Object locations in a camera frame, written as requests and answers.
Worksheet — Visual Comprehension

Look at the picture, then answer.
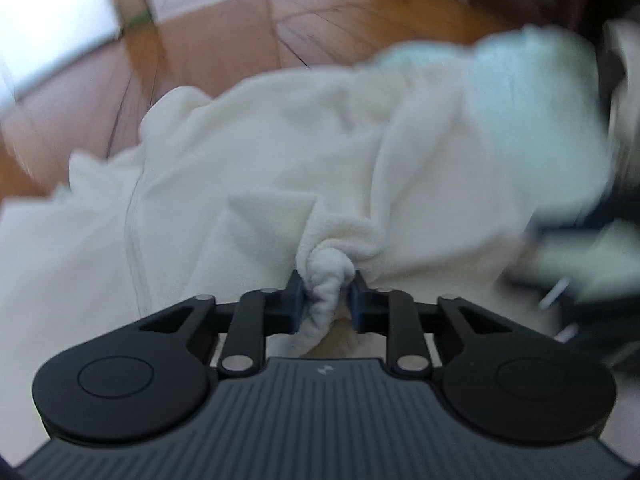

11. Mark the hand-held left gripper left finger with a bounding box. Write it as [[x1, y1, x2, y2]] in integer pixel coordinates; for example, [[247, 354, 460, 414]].
[[139, 270, 305, 379]]

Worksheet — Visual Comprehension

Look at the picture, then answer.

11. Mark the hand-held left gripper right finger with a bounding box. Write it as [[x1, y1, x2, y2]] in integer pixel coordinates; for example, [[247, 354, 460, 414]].
[[348, 270, 521, 380]]

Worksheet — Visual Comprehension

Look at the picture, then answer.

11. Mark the white fleece garment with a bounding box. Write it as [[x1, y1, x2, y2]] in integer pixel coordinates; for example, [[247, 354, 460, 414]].
[[0, 67, 566, 361]]

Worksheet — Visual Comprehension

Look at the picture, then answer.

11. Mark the light green blanket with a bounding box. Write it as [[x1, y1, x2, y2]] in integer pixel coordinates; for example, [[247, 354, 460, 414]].
[[375, 25, 621, 216]]

